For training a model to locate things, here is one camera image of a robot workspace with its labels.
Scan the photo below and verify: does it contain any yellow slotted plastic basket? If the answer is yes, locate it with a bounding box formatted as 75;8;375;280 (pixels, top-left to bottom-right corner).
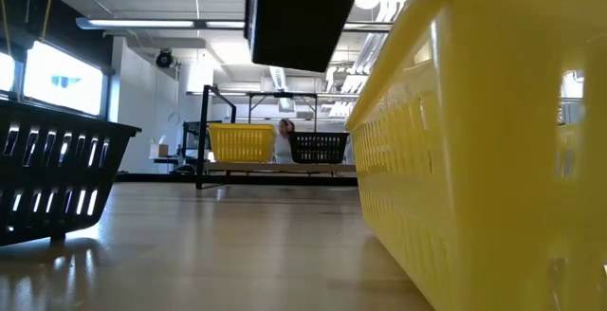
210;128;277;164
344;0;607;311
208;122;278;132

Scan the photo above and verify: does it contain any person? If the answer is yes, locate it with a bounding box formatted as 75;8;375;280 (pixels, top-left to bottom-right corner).
273;118;297;165

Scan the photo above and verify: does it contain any black computer monitor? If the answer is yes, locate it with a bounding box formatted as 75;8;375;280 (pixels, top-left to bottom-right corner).
182;119;212;151

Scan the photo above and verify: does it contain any black round ceiling spotlight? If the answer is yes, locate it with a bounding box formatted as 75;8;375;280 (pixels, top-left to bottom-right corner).
155;48;175;69

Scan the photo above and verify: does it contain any long ceiling light bar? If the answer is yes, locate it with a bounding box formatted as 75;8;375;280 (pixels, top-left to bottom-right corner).
75;16;395;32

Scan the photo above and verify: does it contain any bright window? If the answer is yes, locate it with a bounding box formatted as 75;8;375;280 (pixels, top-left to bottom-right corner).
0;40;111;119

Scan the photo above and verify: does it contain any black background table frame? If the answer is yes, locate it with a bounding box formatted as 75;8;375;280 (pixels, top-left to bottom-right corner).
246;90;319;135

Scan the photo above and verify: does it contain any white ceiling air duct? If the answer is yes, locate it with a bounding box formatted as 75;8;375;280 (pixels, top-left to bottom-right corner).
267;66;291;113

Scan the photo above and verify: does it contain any white ceiling cable tray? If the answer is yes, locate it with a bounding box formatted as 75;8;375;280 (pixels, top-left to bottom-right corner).
324;30;395;118

